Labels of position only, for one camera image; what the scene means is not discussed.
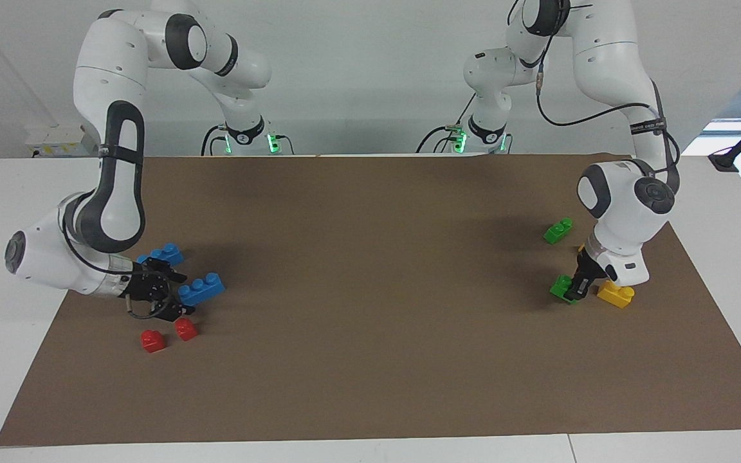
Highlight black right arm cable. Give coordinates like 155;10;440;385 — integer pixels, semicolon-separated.
62;212;178;321

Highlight black left base cable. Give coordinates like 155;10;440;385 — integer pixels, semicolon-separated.
416;93;477;155

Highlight green two-stud toy brick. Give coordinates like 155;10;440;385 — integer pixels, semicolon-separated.
543;217;574;245
549;274;580;304

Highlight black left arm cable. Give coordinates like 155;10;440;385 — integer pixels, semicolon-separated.
506;0;681;194

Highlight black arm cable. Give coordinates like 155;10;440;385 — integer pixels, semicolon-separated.
506;0;681;194
62;212;178;321

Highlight black base cable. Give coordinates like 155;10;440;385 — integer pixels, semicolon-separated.
201;124;226;157
416;93;477;155

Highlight black right base cable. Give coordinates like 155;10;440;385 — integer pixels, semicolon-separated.
201;124;226;157

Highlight blue three-stud toy brick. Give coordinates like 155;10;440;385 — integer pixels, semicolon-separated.
178;273;226;307
137;243;185;266

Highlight brown table mat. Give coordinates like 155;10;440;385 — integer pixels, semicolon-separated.
0;152;741;447

